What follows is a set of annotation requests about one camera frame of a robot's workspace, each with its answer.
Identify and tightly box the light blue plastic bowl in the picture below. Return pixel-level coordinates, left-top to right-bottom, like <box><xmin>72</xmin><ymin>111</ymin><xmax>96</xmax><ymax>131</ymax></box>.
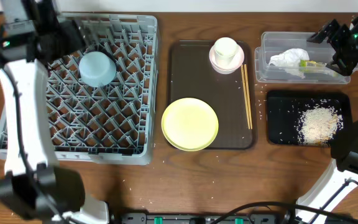
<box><xmin>79</xmin><ymin>51</ymin><xmax>117</xmax><ymax>87</ymax></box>

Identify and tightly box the pile of white rice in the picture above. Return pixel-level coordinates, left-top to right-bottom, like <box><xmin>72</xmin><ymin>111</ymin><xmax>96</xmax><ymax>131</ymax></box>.
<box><xmin>296</xmin><ymin>106</ymin><xmax>344</xmax><ymax>146</ymax></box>

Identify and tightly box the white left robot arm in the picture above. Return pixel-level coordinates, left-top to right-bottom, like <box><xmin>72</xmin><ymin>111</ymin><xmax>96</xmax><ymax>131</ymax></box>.
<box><xmin>0</xmin><ymin>0</ymin><xmax>109</xmax><ymax>223</ymax></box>

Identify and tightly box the cream plastic cup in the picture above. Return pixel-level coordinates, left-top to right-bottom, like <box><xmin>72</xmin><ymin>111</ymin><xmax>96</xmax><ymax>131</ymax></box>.
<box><xmin>214</xmin><ymin>37</ymin><xmax>238</xmax><ymax>67</ymax></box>

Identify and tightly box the green yellow snack wrapper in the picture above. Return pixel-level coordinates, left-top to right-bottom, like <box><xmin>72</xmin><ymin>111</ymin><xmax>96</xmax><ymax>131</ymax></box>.
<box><xmin>299</xmin><ymin>60</ymin><xmax>339</xmax><ymax>77</ymax></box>

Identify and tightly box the grey plastic dish rack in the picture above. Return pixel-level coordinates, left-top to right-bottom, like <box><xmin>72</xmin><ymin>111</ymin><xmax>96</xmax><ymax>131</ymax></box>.
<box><xmin>0</xmin><ymin>13</ymin><xmax>158</xmax><ymax>165</ymax></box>

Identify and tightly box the pink plastic bowl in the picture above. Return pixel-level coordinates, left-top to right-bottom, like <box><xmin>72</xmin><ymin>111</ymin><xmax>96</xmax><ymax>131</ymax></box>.
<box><xmin>209</xmin><ymin>44</ymin><xmax>244</xmax><ymax>75</ymax></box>

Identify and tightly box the yellow plastic plate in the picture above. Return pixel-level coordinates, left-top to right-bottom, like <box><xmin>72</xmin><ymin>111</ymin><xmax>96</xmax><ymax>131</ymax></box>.
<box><xmin>161</xmin><ymin>98</ymin><xmax>219</xmax><ymax>152</ymax></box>

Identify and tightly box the dark brown serving tray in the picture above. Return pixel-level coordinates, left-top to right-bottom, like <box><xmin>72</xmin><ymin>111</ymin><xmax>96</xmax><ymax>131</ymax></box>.
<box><xmin>167</xmin><ymin>40</ymin><xmax>257</xmax><ymax>150</ymax></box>

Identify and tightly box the wooden chopstick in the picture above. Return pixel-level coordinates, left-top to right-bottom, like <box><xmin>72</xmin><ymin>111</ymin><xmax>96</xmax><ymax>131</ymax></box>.
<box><xmin>243</xmin><ymin>64</ymin><xmax>253</xmax><ymax>129</ymax></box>
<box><xmin>240</xmin><ymin>65</ymin><xmax>252</xmax><ymax>129</ymax></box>

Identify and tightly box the right wooden chopstick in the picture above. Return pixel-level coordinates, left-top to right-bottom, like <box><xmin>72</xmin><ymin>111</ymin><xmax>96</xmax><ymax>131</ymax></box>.
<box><xmin>243</xmin><ymin>64</ymin><xmax>253</xmax><ymax>129</ymax></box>

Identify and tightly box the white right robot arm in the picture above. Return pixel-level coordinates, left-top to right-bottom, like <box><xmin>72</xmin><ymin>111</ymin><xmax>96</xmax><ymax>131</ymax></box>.
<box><xmin>286</xmin><ymin>16</ymin><xmax>358</xmax><ymax>223</ymax></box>

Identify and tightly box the left wooden chopstick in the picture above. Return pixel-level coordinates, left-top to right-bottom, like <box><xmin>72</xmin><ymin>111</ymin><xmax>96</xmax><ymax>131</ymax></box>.
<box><xmin>240</xmin><ymin>65</ymin><xmax>252</xmax><ymax>129</ymax></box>

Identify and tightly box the clear plastic waste bin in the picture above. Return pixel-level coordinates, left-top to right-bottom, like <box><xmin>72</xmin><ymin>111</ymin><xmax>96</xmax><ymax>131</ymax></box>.
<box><xmin>255</xmin><ymin>32</ymin><xmax>351</xmax><ymax>85</ymax></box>

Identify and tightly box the black power cable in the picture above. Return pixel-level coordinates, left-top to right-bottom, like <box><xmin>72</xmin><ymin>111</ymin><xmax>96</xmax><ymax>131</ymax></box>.
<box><xmin>208</xmin><ymin>179</ymin><xmax>358</xmax><ymax>224</ymax></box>

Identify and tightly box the black food waste tray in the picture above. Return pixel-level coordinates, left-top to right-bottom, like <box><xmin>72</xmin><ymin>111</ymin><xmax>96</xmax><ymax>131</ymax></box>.
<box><xmin>267</xmin><ymin>90</ymin><xmax>352</xmax><ymax>147</ymax></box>

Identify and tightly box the white paper napkin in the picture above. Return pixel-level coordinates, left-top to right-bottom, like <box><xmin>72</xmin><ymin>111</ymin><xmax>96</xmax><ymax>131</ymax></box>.
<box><xmin>268</xmin><ymin>49</ymin><xmax>310</xmax><ymax>79</ymax></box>

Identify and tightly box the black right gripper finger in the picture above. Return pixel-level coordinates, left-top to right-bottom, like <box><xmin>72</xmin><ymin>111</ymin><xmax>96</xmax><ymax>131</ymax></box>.
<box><xmin>326</xmin><ymin>52</ymin><xmax>358</xmax><ymax>76</ymax></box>
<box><xmin>306</xmin><ymin>19</ymin><xmax>340</xmax><ymax>43</ymax></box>

